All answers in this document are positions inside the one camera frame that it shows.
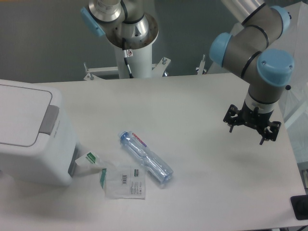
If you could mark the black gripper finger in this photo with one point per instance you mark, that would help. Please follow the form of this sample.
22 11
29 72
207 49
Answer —
232 117
269 131

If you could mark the white metal base frame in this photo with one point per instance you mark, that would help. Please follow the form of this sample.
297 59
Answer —
126 71

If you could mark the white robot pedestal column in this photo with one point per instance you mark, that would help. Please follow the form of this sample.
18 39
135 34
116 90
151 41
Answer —
142 56

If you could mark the white green paper wrapper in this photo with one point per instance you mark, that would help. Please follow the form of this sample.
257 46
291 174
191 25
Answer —
91 161

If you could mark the clear plastic packaging bag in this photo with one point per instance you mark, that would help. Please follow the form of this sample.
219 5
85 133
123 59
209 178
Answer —
123 182

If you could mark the crushed clear plastic bottle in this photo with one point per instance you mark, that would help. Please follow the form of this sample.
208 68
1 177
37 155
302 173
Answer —
152 163

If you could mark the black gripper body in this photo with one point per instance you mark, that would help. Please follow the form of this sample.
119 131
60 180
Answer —
256 115

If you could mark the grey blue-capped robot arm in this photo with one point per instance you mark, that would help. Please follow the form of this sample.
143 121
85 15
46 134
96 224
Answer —
248 55

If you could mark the black device at edge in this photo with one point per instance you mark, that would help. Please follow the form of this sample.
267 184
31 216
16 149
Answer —
300 206

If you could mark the white push-lid trash can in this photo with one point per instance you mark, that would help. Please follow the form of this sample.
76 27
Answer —
37 140

